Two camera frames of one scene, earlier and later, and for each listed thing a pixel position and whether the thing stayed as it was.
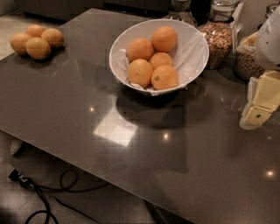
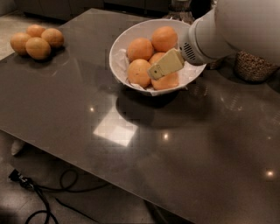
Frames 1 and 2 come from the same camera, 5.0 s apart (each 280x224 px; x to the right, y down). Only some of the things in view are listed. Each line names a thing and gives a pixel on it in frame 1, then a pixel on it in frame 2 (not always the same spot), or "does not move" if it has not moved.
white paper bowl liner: [188, 60] does not move
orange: [164, 77] does not move
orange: [160, 59] does not move
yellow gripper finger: [263, 98] -> [191, 52]
